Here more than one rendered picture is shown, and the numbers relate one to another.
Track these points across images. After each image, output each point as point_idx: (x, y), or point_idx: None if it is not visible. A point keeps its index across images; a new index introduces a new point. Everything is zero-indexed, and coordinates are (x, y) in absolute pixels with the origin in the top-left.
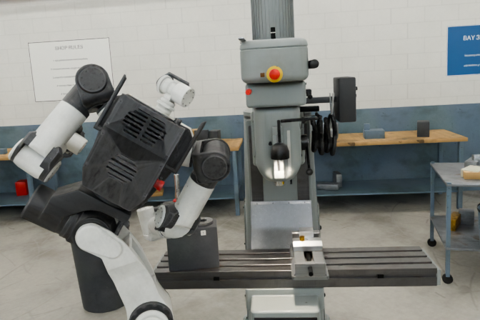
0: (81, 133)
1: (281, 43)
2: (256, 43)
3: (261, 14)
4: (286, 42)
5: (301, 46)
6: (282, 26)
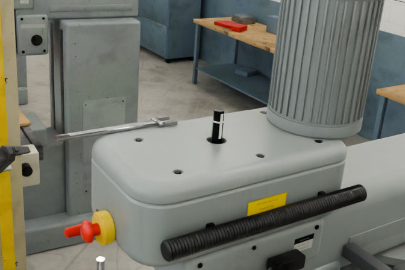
0: (7, 153)
1: (117, 176)
2: (96, 153)
3: (275, 57)
4: (122, 181)
5: (145, 204)
6: (302, 96)
